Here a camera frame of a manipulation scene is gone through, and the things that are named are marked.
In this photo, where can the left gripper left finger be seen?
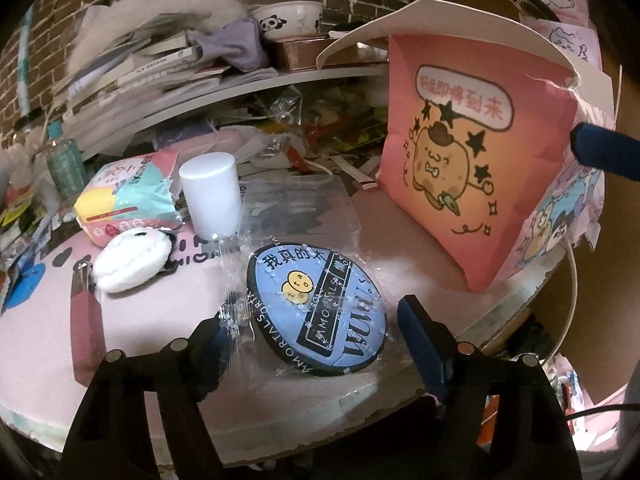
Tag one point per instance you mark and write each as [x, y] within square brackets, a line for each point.
[110, 436]

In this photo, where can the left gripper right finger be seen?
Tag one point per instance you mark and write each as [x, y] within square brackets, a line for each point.
[499, 419]

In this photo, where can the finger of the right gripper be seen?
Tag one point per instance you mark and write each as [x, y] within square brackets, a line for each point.
[601, 148]

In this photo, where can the white panda plush pouch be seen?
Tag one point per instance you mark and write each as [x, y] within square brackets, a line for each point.
[131, 259]

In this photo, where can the blue round pouch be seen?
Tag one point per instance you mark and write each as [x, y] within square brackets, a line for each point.
[299, 309]

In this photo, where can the colourful tissue pack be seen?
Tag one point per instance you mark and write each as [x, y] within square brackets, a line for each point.
[129, 193]

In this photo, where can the white cylinder container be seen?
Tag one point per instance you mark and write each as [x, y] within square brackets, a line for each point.
[211, 188]

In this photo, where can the pink desk mat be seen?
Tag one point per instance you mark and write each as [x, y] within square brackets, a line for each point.
[262, 408]

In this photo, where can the pink cartoon paper bag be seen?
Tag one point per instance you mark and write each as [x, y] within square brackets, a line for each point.
[480, 112]

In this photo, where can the teal water bottle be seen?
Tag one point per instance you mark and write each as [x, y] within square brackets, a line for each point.
[65, 164]

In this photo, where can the pink hair brush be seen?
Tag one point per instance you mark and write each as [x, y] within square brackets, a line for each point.
[227, 140]

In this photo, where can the brown box under bowl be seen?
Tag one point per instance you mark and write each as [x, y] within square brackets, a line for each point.
[300, 55]

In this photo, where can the stack of books and papers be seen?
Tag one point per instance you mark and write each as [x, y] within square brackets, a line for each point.
[162, 83]

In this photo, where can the panda ceramic bowl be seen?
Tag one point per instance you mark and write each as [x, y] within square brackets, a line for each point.
[289, 20]

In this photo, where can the purple cloth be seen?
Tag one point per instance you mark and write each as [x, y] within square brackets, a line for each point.
[238, 44]

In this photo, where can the white fluffy fur item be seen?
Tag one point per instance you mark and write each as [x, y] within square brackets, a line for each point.
[124, 16]

